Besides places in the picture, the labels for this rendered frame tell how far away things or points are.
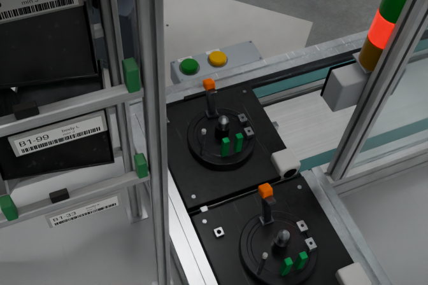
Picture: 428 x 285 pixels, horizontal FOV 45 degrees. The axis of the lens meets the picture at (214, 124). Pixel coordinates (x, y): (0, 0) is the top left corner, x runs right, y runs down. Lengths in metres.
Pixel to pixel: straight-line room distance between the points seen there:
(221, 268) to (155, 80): 0.51
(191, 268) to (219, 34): 0.70
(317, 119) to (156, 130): 0.69
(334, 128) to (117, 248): 0.54
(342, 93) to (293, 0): 2.07
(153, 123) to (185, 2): 0.99
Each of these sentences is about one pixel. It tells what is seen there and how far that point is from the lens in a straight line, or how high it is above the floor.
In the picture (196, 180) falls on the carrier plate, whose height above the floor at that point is 0.97.
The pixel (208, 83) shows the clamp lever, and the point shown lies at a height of 1.07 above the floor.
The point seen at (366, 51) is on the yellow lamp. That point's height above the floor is 1.29.
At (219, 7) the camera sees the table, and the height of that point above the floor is 0.86.
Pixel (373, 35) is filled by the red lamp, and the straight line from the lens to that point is 0.80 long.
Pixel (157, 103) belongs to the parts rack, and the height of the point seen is 1.44.
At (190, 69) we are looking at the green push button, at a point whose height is 0.97.
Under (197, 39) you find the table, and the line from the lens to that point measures 1.40.
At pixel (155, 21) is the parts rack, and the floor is 1.55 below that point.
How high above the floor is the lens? 1.85
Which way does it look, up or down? 54 degrees down
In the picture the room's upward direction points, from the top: 6 degrees clockwise
